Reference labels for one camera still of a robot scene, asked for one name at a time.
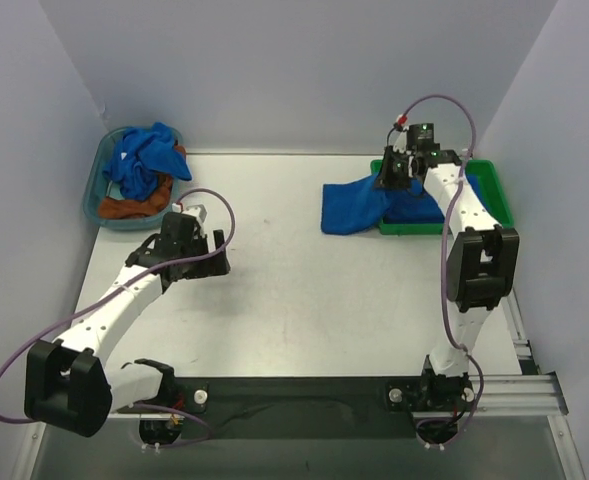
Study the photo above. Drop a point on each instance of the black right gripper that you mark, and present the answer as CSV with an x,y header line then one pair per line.
x,y
394,170

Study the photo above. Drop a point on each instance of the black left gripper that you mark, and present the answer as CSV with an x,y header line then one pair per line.
x,y
206,257

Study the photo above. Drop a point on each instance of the blue towel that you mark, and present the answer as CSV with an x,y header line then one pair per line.
x,y
413,206
352,207

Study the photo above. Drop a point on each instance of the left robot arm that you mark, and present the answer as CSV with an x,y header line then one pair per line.
x,y
67,384

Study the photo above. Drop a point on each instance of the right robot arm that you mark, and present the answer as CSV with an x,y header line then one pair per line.
x,y
478,254

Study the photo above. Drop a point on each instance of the pile of blue towels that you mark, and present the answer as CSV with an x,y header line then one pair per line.
x,y
140,156

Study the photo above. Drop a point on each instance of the green plastic tray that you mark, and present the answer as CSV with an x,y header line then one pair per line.
x,y
485,182

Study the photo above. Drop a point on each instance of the teal plastic basket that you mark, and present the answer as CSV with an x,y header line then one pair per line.
x,y
98,188

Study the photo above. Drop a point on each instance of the orange brown towel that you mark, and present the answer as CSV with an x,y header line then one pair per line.
x,y
128,209

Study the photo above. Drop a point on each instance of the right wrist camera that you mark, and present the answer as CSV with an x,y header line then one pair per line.
x,y
420,137

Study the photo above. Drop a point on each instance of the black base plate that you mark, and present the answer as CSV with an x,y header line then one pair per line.
x,y
307,408

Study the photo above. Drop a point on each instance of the aluminium frame rail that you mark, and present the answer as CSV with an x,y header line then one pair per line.
x,y
503,396

